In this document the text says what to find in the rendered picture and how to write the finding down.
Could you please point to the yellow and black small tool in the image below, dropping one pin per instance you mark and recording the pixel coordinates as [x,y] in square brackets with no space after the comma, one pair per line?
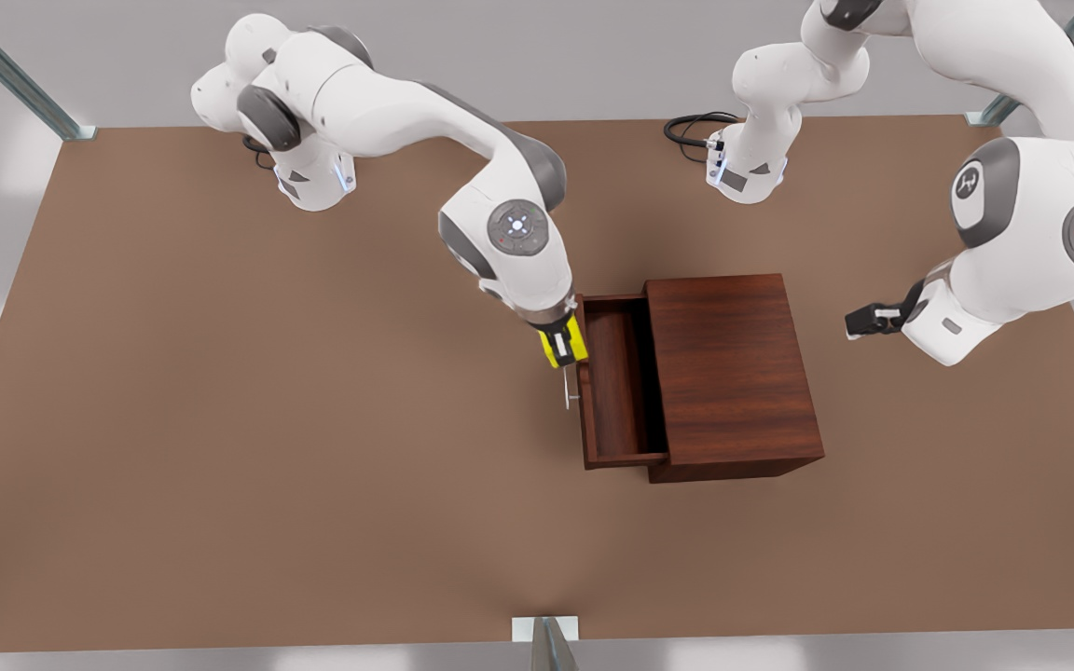
[556,347]

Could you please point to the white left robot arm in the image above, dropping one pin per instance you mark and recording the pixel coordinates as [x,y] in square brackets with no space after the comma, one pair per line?
[1031,214]

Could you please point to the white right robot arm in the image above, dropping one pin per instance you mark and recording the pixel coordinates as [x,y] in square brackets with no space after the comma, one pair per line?
[378,102]

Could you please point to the dark wooden cabinet box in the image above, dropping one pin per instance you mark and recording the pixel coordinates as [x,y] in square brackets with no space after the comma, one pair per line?
[733,373]

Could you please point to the silver frame post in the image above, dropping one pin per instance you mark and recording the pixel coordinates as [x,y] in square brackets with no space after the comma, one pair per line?
[548,645]
[6,67]
[1050,56]

